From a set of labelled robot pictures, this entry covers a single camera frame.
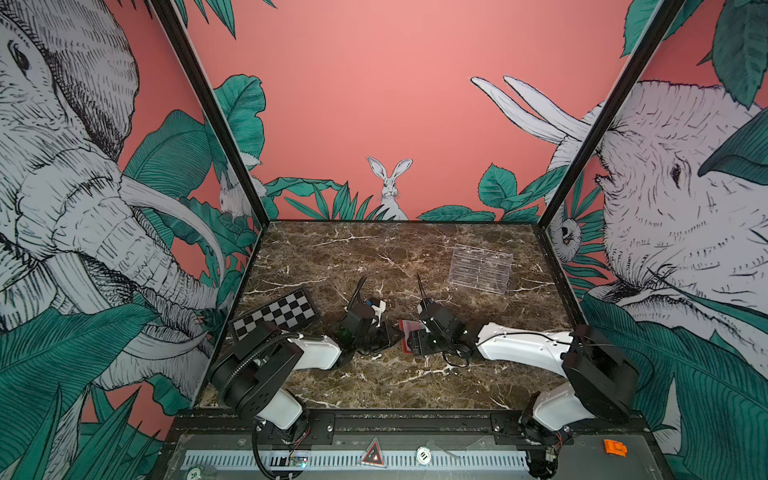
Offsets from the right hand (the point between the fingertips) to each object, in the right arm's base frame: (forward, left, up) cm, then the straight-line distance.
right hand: (413, 340), depth 85 cm
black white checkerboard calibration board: (+9, +38, 0) cm, 39 cm away
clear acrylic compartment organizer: (+26, -24, 0) cm, 36 cm away
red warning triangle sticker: (-27, +10, -3) cm, 30 cm away
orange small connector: (-25, -48, -2) cm, 54 cm away
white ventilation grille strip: (-28, +15, -4) cm, 32 cm away
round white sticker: (-27, -2, -3) cm, 27 cm away
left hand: (+1, +1, +2) cm, 3 cm away
